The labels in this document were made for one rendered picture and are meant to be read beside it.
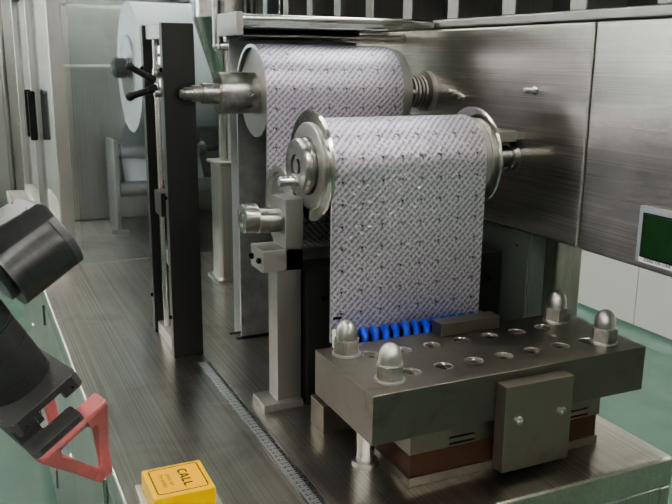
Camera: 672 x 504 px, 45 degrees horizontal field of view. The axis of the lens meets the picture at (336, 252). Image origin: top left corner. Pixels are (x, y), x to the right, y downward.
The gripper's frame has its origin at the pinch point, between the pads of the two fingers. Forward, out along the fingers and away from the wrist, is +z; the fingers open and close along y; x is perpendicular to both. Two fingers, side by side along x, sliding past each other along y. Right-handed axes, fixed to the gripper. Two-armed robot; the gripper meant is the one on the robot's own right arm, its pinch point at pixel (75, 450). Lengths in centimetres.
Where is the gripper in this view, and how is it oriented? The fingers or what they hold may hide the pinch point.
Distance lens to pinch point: 77.4
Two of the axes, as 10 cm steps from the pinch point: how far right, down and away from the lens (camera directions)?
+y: -6.8, -1.8, 7.1
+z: 3.5, 7.7, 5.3
